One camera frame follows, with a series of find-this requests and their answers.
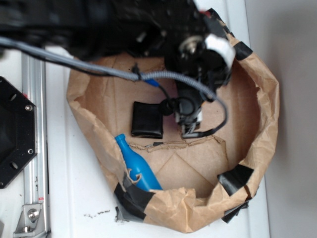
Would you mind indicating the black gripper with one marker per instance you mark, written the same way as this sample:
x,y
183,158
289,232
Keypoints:
x,y
208,59

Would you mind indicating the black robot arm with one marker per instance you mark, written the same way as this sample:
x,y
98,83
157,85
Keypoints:
x,y
73,33

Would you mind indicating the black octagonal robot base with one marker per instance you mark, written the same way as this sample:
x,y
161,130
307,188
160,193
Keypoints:
x,y
17,132

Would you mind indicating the black square pouch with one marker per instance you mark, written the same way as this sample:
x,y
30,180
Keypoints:
x,y
147,121

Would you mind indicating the blue plastic bottle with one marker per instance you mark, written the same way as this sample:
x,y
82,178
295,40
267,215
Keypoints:
x,y
139,170

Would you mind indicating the brown paper bag enclosure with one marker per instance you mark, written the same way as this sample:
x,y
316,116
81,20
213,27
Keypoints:
x,y
202,179

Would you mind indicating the aluminium extrusion rail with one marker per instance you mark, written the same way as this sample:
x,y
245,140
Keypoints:
x,y
36,175

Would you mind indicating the metal corner bracket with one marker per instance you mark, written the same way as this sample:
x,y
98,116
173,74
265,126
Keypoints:
x,y
31,221

